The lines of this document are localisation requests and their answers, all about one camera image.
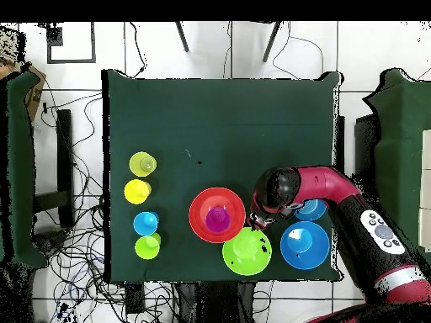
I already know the purple cup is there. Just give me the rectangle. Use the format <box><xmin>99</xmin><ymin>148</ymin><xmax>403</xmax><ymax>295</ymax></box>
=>
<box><xmin>205</xmin><ymin>205</ymin><xmax>231</xmax><ymax>234</ymax></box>

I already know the small blue bowl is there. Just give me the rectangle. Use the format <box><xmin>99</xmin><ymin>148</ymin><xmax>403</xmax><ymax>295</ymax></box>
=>
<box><xmin>294</xmin><ymin>199</ymin><xmax>328</xmax><ymax>222</ymax></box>

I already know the orange bowl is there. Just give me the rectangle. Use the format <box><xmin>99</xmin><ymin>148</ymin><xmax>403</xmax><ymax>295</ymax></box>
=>
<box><xmin>188</xmin><ymin>187</ymin><xmax>247</xmax><ymax>244</ymax></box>

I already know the green bowl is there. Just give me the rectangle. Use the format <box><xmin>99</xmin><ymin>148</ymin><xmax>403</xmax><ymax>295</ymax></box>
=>
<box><xmin>221</xmin><ymin>226</ymin><xmax>273</xmax><ymax>277</ymax></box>

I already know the large blue bowl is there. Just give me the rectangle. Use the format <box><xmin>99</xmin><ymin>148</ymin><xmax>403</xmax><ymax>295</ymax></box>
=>
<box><xmin>279</xmin><ymin>220</ymin><xmax>331</xmax><ymax>271</ymax></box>

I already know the dark green tablecloth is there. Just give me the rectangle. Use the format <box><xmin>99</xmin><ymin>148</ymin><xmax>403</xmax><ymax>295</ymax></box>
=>
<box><xmin>101</xmin><ymin>69</ymin><xmax>344</xmax><ymax>283</ymax></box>

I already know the blue cup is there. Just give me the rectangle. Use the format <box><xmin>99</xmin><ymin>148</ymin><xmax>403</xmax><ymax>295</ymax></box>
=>
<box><xmin>132</xmin><ymin>210</ymin><xmax>161</xmax><ymax>237</ymax></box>

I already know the green cup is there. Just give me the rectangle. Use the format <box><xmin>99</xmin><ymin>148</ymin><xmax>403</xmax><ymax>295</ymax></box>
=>
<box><xmin>134</xmin><ymin>232</ymin><xmax>162</xmax><ymax>261</ymax></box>

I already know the yellow cup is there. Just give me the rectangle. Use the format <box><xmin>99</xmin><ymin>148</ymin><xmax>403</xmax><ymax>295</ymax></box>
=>
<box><xmin>128</xmin><ymin>151</ymin><xmax>158</xmax><ymax>178</ymax></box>
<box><xmin>123</xmin><ymin>178</ymin><xmax>152</xmax><ymax>205</ymax></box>

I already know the black box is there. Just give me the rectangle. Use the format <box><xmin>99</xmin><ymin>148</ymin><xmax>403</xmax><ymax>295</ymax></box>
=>
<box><xmin>354</xmin><ymin>114</ymin><xmax>380</xmax><ymax>176</ymax></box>

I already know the black power strip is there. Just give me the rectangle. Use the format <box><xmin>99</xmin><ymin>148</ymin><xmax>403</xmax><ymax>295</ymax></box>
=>
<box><xmin>125</xmin><ymin>283</ymin><xmax>146</xmax><ymax>315</ymax></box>

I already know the green cloth covered table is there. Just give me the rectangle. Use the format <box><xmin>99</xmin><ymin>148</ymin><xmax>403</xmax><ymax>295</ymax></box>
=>
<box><xmin>0</xmin><ymin>71</ymin><xmax>48</xmax><ymax>268</ymax></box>
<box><xmin>363</xmin><ymin>68</ymin><xmax>431</xmax><ymax>263</ymax></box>

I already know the black tripod leg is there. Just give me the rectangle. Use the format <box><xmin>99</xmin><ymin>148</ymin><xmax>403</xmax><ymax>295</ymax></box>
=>
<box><xmin>174</xmin><ymin>21</ymin><xmax>190</xmax><ymax>54</ymax></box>
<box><xmin>261</xmin><ymin>21</ymin><xmax>283</xmax><ymax>64</ymax></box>

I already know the black floor stand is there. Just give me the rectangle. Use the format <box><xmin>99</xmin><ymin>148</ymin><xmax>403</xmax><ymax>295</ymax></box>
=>
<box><xmin>32</xmin><ymin>109</ymin><xmax>76</xmax><ymax>230</ymax></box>

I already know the cardboard box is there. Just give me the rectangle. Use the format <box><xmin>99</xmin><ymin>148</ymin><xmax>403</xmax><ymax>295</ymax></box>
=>
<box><xmin>0</xmin><ymin>26</ymin><xmax>47</xmax><ymax>122</ymax></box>

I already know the tangle of cables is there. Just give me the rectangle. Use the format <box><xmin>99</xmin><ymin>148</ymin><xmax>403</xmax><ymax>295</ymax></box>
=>
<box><xmin>31</xmin><ymin>90</ymin><xmax>179</xmax><ymax>323</ymax></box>

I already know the black cable with plug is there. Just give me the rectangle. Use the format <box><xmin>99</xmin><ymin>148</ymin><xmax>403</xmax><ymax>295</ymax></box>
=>
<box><xmin>129</xmin><ymin>21</ymin><xmax>146</xmax><ymax>79</ymax></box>

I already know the black square floor frame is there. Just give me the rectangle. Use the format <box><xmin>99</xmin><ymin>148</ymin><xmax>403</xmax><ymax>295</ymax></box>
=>
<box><xmin>45</xmin><ymin>21</ymin><xmax>97</xmax><ymax>65</ymax></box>

